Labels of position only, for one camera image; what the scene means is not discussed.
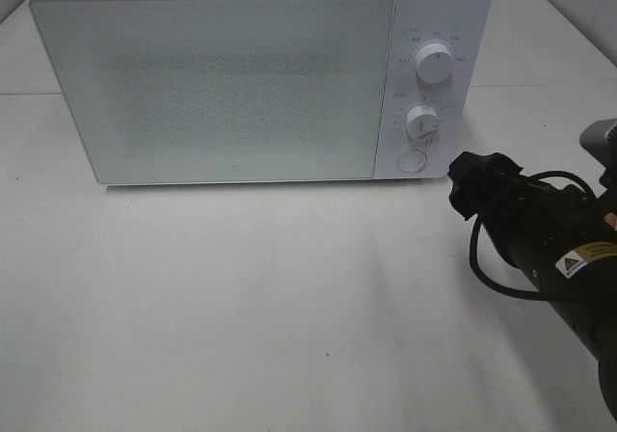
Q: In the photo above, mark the white microwave door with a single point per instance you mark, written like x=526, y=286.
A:
x=192, y=91

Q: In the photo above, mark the round white door button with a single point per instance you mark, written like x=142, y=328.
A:
x=412, y=161

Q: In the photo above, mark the lower white timer knob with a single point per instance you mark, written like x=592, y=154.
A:
x=422, y=121

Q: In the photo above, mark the white microwave oven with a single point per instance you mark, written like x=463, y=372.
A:
x=459, y=24

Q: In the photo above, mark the upper white power knob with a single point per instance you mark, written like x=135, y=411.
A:
x=434, y=62

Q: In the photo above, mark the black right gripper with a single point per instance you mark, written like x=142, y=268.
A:
x=477, y=178

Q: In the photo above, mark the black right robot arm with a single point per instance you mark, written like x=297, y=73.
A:
x=552, y=228

